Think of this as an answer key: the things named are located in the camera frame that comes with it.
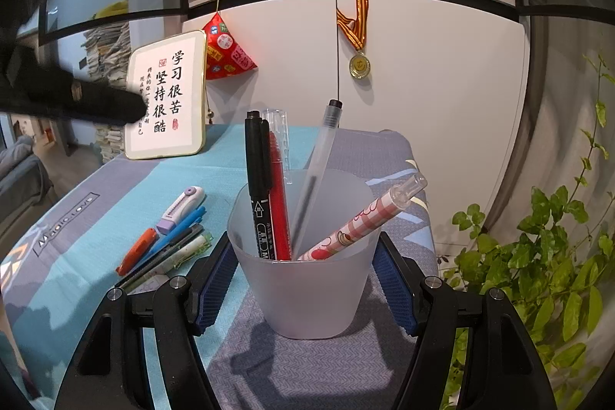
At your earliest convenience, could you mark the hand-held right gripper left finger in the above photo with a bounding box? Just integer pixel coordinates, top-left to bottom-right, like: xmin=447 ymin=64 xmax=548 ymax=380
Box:
xmin=53 ymin=231 xmax=239 ymax=410

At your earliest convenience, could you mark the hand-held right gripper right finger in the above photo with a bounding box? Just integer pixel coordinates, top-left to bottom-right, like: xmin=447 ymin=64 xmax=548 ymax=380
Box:
xmin=372 ymin=232 xmax=558 ymax=410

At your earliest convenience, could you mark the green and white pen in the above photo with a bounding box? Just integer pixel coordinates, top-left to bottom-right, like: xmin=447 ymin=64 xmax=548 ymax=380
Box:
xmin=126 ymin=233 xmax=214 ymax=293

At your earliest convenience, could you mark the dark grey pen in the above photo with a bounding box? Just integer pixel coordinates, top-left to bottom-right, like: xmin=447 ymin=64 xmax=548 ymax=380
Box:
xmin=118 ymin=224 xmax=205 ymax=290

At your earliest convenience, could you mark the blue pen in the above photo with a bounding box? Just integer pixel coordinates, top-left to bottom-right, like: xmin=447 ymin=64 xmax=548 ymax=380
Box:
xmin=130 ymin=206 xmax=207 ymax=271

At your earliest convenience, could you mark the pink patterned pen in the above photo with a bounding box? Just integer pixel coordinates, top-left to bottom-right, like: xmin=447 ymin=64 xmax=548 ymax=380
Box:
xmin=297 ymin=174 xmax=428 ymax=262

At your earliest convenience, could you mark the frosted plastic cup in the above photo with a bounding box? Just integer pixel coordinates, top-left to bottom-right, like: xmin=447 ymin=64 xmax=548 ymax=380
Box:
xmin=227 ymin=167 xmax=382 ymax=340

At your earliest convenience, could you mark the orange pen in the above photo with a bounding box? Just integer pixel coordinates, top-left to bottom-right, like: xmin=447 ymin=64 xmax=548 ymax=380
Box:
xmin=115 ymin=227 xmax=158 ymax=275

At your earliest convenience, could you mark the red gel pen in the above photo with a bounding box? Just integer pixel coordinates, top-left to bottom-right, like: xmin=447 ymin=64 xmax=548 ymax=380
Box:
xmin=263 ymin=107 xmax=293 ymax=262

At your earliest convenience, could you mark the black marker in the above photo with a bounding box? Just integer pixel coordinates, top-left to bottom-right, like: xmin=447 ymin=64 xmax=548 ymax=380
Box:
xmin=244 ymin=110 xmax=276 ymax=261

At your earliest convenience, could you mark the clear gel pen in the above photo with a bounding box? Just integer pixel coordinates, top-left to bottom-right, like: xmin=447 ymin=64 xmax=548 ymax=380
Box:
xmin=289 ymin=99 xmax=343 ymax=252

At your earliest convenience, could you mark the tall pile of books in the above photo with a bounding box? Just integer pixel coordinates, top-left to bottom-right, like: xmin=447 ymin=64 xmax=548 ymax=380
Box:
xmin=79 ymin=0 xmax=133 ymax=166

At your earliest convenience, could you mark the grey sofa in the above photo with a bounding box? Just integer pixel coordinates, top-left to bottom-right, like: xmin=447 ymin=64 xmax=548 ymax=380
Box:
xmin=0 ymin=134 xmax=53 ymax=238

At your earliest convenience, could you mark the blue and grey tablecloth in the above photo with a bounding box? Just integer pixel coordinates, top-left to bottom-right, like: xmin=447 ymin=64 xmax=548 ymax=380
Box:
xmin=0 ymin=124 xmax=440 ymax=410

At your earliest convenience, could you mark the framed calligraphy sign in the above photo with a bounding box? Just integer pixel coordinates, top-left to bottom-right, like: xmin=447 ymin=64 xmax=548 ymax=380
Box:
xmin=124 ymin=30 xmax=208 ymax=161

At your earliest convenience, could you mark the red pyramid hanging ornament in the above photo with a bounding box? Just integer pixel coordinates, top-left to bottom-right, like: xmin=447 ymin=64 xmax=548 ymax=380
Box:
xmin=202 ymin=11 xmax=258 ymax=125

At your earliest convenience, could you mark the green potted plant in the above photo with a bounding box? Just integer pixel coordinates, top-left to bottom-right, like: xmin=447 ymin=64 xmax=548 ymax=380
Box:
xmin=439 ymin=50 xmax=615 ymax=410

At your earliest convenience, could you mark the white bookshelf cabinet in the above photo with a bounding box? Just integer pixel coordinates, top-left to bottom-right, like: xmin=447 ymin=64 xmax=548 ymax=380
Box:
xmin=163 ymin=0 xmax=534 ymax=219

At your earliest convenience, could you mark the gold medal with striped ribbon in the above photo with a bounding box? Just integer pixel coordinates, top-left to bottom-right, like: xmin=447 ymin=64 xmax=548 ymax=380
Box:
xmin=335 ymin=0 xmax=373 ymax=80

